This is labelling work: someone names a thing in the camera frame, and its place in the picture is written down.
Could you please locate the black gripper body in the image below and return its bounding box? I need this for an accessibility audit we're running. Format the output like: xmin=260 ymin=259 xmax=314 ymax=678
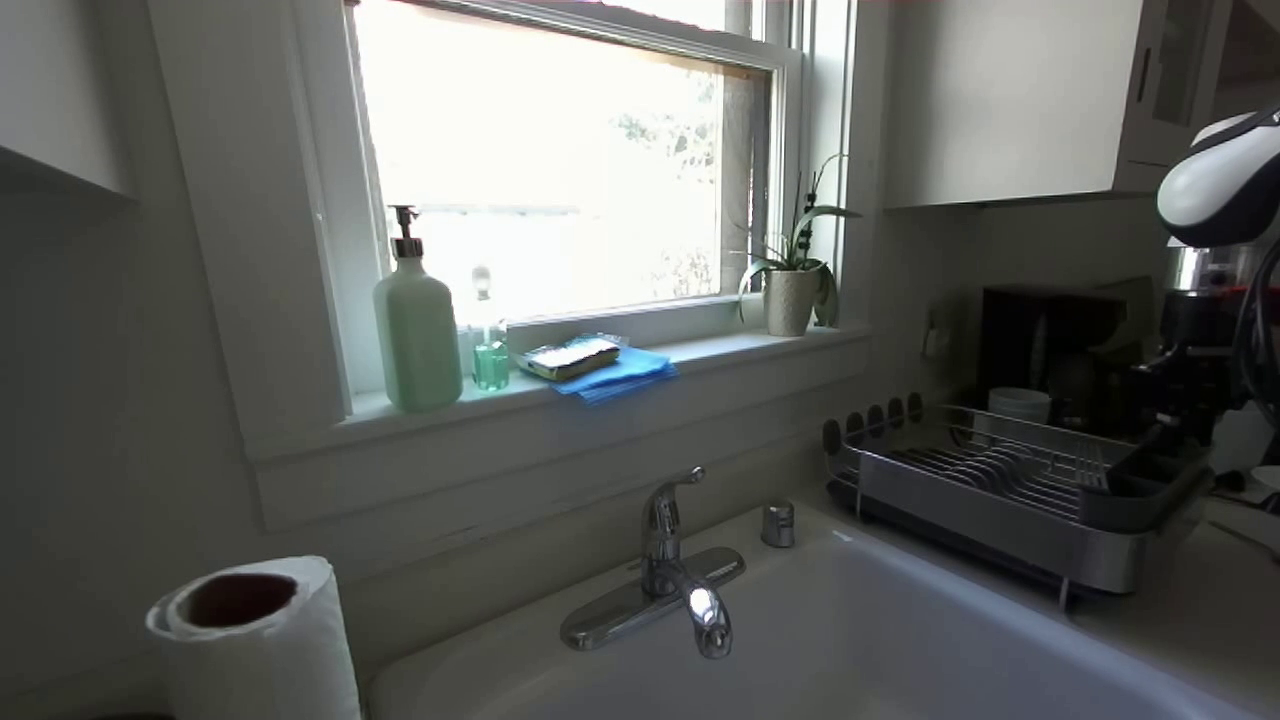
xmin=1148 ymin=286 xmax=1260 ymax=422

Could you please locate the grey utensil holder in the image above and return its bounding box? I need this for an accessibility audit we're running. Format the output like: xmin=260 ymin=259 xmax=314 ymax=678
xmin=1074 ymin=422 xmax=1215 ymax=537

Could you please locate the steel dish drying rack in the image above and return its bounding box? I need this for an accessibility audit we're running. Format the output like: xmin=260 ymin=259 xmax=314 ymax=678
xmin=819 ymin=391 xmax=1215 ymax=615

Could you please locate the white bowl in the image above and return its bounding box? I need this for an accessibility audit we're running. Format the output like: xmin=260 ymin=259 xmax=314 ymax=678
xmin=1202 ymin=398 xmax=1280 ymax=481

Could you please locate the black coffee maker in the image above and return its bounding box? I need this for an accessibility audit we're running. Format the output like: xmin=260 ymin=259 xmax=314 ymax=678
xmin=976 ymin=280 xmax=1162 ymax=432

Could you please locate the mint green cup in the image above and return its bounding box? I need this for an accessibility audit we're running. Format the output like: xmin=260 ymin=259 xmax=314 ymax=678
xmin=985 ymin=384 xmax=1055 ymax=428

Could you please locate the white upper cabinet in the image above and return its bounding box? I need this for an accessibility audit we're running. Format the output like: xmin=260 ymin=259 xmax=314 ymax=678
xmin=874 ymin=0 xmax=1280 ymax=212
xmin=0 ymin=0 xmax=137 ymax=206

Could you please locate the potted plant in white pot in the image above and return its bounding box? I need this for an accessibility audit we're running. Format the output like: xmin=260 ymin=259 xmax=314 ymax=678
xmin=734 ymin=151 xmax=864 ymax=339

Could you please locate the white kitchen sink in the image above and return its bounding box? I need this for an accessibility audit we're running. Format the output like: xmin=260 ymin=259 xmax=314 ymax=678
xmin=362 ymin=513 xmax=1256 ymax=720

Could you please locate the chrome sink sprayer cap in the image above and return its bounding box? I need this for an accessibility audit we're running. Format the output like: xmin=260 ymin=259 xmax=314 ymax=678
xmin=754 ymin=498 xmax=800 ymax=554

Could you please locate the chrome faucet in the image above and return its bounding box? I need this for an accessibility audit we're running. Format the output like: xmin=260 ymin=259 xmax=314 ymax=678
xmin=555 ymin=462 xmax=753 ymax=665

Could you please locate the sponge in dish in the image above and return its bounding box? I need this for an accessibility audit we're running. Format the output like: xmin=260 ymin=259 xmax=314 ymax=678
xmin=516 ymin=331 xmax=622 ymax=389

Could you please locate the small teal bottle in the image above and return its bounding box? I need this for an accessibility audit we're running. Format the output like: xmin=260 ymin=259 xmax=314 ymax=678
xmin=466 ymin=317 xmax=516 ymax=398

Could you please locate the green soap pump bottle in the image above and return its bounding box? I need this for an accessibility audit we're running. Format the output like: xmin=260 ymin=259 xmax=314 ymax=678
xmin=370 ymin=202 xmax=466 ymax=415

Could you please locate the white paper towel roll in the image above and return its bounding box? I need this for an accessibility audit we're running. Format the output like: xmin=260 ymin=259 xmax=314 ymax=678
xmin=140 ymin=554 xmax=366 ymax=720

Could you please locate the wall outlet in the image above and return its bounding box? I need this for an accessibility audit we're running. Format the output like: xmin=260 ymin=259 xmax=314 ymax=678
xmin=915 ymin=296 xmax=964 ymax=363

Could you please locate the white window frame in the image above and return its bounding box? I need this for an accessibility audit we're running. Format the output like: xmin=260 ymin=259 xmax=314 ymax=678
xmin=283 ymin=0 xmax=871 ymax=432

